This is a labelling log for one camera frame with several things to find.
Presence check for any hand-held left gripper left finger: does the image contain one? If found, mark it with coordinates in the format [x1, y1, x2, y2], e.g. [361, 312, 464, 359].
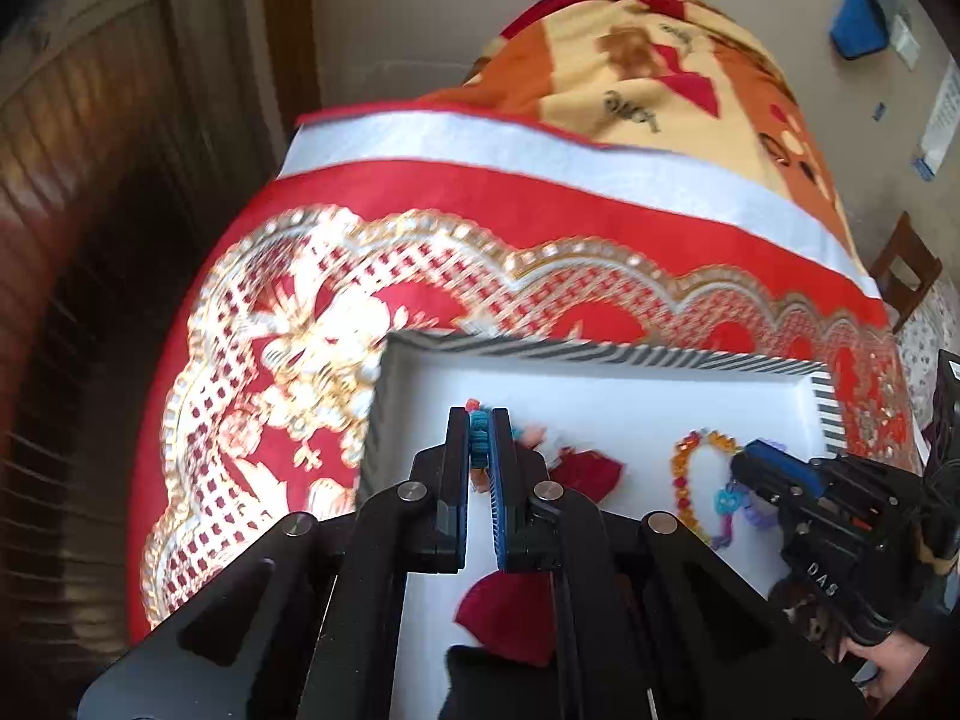
[79, 405, 470, 720]

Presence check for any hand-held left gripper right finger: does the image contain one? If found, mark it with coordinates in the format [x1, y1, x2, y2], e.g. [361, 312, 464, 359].
[487, 406, 886, 720]

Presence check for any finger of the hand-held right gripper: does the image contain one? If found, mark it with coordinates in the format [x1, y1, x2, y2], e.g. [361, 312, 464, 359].
[746, 439, 826, 487]
[730, 451, 800, 503]

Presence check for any purple bead bracelet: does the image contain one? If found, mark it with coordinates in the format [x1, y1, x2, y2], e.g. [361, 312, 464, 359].
[705, 484, 782, 553]

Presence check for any blue bead bracelet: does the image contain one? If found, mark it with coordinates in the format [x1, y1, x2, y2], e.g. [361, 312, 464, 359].
[465, 403, 497, 497]

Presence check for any orange bead bracelet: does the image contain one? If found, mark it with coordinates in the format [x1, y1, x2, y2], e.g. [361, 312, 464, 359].
[670, 429, 745, 542]

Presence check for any red bow hair clip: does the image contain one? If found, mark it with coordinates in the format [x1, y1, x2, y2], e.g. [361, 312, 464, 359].
[454, 446, 626, 670]

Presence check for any striped cardboard box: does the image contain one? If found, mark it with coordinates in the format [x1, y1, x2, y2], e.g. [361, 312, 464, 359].
[356, 330, 845, 720]

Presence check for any person's right hand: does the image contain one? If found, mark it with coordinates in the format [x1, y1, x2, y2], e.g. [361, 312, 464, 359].
[840, 634, 932, 707]

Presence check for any white floral cloth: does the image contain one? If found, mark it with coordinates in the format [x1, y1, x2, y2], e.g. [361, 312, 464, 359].
[896, 292, 960, 460]

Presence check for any wooden chair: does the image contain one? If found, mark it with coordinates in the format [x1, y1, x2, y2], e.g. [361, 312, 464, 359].
[870, 211, 944, 335]

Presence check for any red floral tablecloth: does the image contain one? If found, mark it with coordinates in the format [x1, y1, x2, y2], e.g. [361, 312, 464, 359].
[127, 109, 925, 646]

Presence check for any eye chart poster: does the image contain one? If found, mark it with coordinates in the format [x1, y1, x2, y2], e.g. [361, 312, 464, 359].
[911, 60, 960, 182]

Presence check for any orange printed blanket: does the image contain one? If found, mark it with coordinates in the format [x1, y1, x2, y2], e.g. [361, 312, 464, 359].
[420, 0, 877, 280]

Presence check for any wooden radiator cover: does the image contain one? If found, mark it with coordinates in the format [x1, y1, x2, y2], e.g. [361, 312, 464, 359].
[0, 0, 295, 691]

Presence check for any blue hanging cloth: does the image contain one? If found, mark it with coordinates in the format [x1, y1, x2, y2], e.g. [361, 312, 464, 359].
[829, 0, 890, 61]

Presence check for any wooden door frame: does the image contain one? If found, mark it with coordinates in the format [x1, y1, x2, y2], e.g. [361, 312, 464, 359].
[259, 0, 325, 160]

